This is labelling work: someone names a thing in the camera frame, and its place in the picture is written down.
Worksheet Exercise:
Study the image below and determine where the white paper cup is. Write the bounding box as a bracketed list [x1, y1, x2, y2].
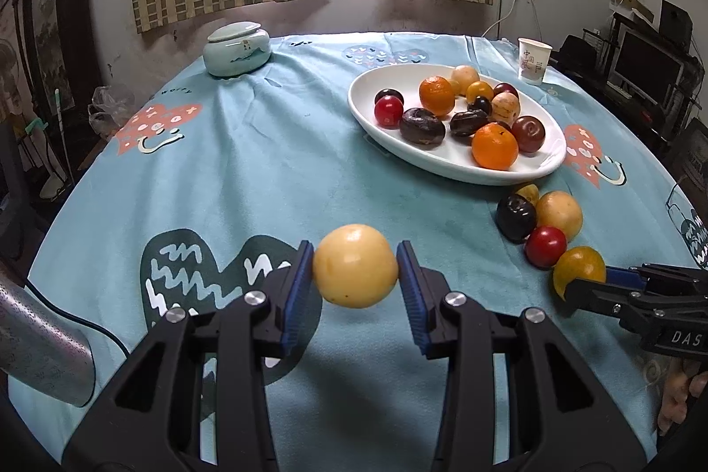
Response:
[518, 37, 553, 86]

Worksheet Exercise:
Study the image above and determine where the pale green lidded ceramic jar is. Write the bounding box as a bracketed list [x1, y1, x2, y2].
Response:
[202, 22, 272, 77]

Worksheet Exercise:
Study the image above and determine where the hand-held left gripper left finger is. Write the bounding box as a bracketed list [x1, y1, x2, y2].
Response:
[61, 240, 316, 472]

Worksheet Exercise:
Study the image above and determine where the green-yellow plum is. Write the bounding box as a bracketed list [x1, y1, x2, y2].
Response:
[553, 246, 607, 301]

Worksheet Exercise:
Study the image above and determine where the pale yellow plum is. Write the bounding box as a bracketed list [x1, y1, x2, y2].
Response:
[450, 65, 480, 91]

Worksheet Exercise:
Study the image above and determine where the white power cable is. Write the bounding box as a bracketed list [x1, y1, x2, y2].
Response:
[480, 0, 518, 38]

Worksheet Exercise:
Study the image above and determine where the large pale yellow fruit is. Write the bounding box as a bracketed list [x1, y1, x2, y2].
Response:
[312, 224, 399, 308]

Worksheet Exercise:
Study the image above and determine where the black speaker box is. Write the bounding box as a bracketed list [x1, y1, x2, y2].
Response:
[659, 0, 694, 47]

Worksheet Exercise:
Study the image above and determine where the black computer desk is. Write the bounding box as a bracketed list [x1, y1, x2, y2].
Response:
[553, 21, 708, 157]

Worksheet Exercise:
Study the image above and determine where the white oval plate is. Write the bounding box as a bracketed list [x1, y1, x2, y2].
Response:
[347, 64, 567, 186]

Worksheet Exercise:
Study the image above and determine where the black computer monitor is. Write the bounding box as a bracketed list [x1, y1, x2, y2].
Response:
[611, 27, 689, 102]

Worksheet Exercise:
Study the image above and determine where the light blue printed tablecloth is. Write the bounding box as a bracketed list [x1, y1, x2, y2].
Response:
[8, 32, 708, 472]

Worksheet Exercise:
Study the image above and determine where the grey metal pipe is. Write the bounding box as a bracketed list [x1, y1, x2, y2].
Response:
[0, 262, 96, 407]

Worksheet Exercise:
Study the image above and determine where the large yellow-brown fruit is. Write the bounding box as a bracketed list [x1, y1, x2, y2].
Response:
[535, 191, 584, 242]

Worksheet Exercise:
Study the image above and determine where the dark brown round fruit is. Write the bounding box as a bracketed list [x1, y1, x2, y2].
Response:
[400, 107, 446, 148]

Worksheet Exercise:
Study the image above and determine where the black ribbed appliance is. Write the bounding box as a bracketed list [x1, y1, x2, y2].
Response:
[672, 118, 708, 185]

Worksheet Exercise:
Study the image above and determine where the black cable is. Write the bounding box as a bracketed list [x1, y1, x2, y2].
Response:
[22, 281, 131, 357]

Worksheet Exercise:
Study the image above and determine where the person's right hand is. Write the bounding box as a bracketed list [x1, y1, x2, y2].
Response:
[657, 358, 708, 437]

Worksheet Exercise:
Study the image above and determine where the bright red plum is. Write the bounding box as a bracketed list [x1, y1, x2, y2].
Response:
[374, 96, 404, 128]
[524, 226, 568, 268]

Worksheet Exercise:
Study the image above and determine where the orange mandarin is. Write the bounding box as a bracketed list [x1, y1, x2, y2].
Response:
[471, 123, 519, 170]
[419, 75, 456, 117]

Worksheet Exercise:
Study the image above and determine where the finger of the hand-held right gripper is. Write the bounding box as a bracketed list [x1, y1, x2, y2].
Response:
[563, 277, 665, 334]
[603, 263, 708, 288]

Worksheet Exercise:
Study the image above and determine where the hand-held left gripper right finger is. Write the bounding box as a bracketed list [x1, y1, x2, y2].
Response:
[396, 240, 648, 472]

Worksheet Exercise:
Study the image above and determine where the tan striped round fruit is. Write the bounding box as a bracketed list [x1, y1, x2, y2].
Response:
[490, 92, 521, 123]

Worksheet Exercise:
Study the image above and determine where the clear plastic bag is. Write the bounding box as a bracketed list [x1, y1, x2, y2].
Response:
[88, 85, 136, 138]

